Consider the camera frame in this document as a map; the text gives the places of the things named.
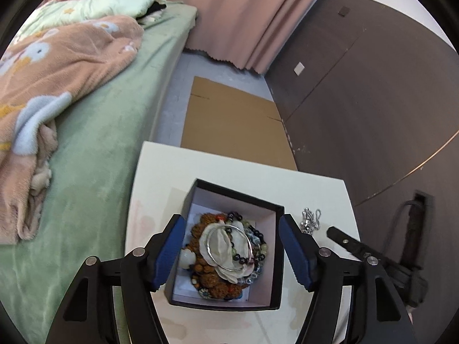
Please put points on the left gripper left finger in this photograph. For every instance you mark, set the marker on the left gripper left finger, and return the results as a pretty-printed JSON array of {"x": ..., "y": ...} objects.
[{"x": 164, "y": 249}]

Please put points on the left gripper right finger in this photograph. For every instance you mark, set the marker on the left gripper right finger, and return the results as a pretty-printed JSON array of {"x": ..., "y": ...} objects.
[{"x": 301, "y": 250}]

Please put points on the silver ball chain charm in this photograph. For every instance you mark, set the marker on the silver ball chain charm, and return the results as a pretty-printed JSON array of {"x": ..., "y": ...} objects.
[{"x": 311, "y": 221}]

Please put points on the cream cloth pouch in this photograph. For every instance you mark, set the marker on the cream cloth pouch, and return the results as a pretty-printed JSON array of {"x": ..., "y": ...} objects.
[{"x": 240, "y": 246}]

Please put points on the green bed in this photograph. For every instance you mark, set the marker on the green bed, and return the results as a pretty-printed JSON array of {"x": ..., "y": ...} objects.
[{"x": 85, "y": 209}]

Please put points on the flat brown cardboard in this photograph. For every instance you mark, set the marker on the flat brown cardboard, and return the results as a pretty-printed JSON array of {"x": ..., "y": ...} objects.
[{"x": 225, "y": 121}]

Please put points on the dark wooden wardrobe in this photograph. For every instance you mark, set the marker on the dark wooden wardrobe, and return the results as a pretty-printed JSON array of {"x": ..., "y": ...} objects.
[{"x": 377, "y": 106}]

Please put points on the pink floral blanket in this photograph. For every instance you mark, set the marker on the pink floral blanket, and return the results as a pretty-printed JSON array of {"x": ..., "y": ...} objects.
[{"x": 40, "y": 78}]

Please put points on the pink curtain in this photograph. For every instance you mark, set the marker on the pink curtain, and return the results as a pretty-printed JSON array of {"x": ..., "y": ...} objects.
[{"x": 246, "y": 33}]

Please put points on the light green pillow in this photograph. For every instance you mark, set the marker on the light green pillow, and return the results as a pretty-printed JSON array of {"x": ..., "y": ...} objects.
[{"x": 53, "y": 14}]

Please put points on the white wall switch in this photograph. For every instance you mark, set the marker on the white wall switch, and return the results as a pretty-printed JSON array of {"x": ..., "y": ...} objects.
[{"x": 299, "y": 69}]

